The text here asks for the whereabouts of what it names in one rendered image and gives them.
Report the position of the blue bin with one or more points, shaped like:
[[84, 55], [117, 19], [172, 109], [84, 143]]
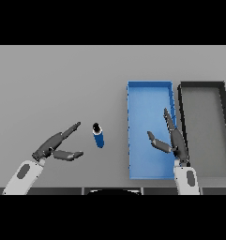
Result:
[[150, 131]]

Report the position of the blue pipe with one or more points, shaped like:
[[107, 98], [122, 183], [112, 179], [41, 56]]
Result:
[[98, 136]]

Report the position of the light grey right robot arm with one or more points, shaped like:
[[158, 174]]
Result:
[[186, 178]]

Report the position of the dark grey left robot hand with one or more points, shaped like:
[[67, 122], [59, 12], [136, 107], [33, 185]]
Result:
[[51, 144]]

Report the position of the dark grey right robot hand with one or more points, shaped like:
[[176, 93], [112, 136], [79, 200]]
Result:
[[177, 141]]

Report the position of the dark grey bin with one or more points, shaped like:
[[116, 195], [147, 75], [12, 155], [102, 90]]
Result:
[[208, 131]]

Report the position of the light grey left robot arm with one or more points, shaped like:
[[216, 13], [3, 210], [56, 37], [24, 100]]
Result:
[[23, 176]]

